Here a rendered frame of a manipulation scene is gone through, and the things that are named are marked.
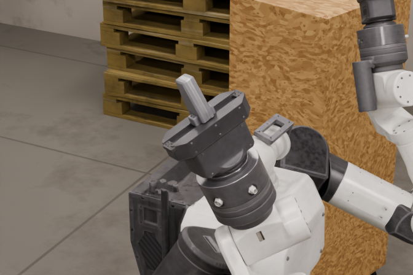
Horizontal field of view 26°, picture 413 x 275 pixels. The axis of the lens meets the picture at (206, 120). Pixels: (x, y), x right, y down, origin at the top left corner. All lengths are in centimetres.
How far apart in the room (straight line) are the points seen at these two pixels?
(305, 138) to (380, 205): 19
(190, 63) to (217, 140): 377
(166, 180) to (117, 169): 303
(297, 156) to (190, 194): 25
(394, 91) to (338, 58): 135
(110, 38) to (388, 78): 354
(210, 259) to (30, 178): 330
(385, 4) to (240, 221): 66
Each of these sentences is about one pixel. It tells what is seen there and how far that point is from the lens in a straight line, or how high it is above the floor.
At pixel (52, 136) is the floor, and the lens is 505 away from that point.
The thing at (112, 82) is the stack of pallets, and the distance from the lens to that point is 515.
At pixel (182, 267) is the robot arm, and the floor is 136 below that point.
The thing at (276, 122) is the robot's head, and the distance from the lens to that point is 155.
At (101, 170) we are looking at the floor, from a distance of 465.
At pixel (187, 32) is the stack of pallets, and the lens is 481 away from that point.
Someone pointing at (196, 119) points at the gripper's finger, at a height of 167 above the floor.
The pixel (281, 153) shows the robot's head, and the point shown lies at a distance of 154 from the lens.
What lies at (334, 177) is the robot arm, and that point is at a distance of 174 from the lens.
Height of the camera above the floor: 212
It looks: 24 degrees down
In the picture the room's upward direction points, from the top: straight up
